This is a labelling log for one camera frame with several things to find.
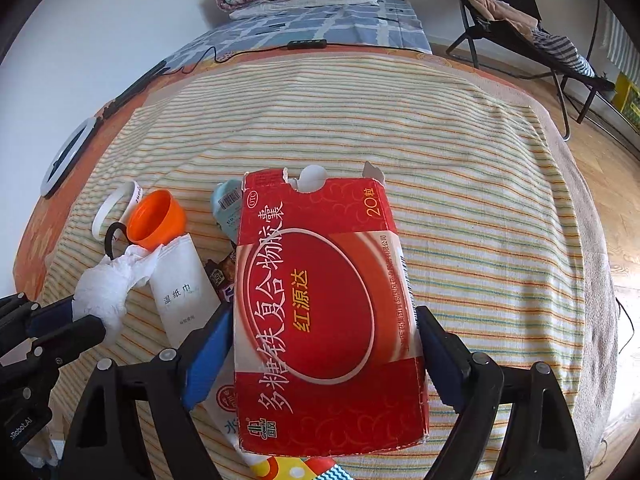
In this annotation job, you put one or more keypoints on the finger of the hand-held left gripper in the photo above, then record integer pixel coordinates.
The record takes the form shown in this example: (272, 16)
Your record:
(75, 335)
(50, 316)

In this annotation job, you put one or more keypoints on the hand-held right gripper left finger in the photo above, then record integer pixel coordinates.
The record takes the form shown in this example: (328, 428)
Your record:
(207, 360)

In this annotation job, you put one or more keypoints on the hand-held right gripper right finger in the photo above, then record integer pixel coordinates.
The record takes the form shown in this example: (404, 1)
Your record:
(445, 360)

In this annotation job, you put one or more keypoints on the white packet with red logo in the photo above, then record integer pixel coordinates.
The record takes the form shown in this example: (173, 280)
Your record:
(225, 410)

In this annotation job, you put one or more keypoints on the white tissue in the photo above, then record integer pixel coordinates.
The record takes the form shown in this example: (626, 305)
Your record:
(107, 290)

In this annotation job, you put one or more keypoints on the dark snack wrapper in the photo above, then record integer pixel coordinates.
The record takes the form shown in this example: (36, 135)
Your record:
(220, 277)

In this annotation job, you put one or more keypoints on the red snack packet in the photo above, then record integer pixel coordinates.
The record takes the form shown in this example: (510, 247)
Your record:
(325, 310)

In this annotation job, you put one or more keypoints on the light blue tube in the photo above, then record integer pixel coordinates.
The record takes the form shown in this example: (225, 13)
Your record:
(227, 205)

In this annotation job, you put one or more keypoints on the white wet wipe packet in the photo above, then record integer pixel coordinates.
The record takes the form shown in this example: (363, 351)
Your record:
(185, 285)

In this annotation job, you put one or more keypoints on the colourful patterned packet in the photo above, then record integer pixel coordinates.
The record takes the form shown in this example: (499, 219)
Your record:
(300, 470)

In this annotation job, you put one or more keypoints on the orange plastic cup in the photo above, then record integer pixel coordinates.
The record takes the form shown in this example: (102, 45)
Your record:
(160, 215)

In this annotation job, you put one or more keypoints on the striped towel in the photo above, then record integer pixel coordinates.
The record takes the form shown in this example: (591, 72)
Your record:
(450, 185)

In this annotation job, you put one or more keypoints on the beige blanket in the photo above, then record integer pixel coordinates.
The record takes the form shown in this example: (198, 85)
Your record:
(595, 260)

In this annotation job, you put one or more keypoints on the white round object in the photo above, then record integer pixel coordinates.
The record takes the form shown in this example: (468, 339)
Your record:
(314, 177)

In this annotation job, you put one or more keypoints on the yellow crate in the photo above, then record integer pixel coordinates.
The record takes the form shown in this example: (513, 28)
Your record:
(629, 102)

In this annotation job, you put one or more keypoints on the striped garment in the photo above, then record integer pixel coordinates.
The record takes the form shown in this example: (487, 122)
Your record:
(565, 52)

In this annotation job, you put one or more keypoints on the black power strip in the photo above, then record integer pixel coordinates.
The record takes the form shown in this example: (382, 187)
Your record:
(306, 44)

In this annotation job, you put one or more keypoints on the beige garment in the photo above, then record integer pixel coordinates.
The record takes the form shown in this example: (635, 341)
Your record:
(505, 12)

